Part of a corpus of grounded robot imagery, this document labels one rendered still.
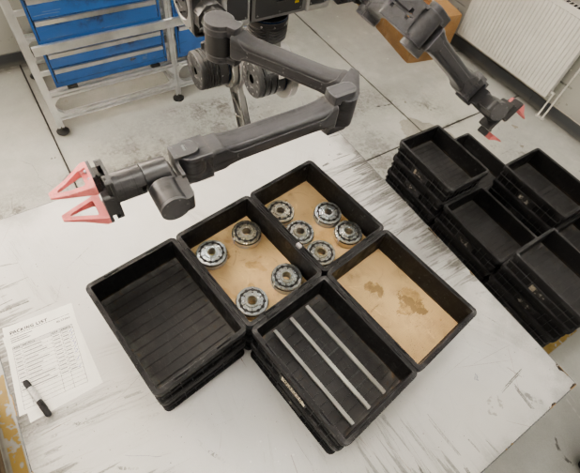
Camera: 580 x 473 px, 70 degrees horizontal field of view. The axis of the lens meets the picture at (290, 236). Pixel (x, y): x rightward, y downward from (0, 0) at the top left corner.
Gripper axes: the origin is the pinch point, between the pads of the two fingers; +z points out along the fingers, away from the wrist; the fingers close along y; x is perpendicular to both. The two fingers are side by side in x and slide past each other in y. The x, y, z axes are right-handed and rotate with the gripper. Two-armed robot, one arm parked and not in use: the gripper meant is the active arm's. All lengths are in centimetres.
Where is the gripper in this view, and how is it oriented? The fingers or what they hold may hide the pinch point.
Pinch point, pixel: (61, 206)
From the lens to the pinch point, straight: 82.8
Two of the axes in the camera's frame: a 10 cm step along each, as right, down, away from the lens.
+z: -8.4, 3.9, -3.7
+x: -5.3, -7.3, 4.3
